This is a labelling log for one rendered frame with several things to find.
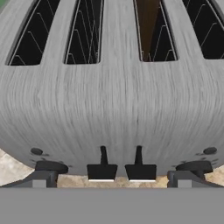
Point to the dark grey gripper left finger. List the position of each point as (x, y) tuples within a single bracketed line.
[(46, 178)]

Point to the black toaster knob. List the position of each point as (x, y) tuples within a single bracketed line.
[(52, 166), (194, 166)]

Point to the grey four-slot toaster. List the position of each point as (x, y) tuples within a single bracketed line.
[(116, 96)]

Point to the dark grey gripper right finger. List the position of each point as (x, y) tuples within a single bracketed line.
[(182, 178)]

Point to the brown bread slice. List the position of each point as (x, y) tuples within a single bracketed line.
[(147, 26)]

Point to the black toaster lever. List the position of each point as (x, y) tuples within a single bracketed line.
[(141, 171), (102, 171)]

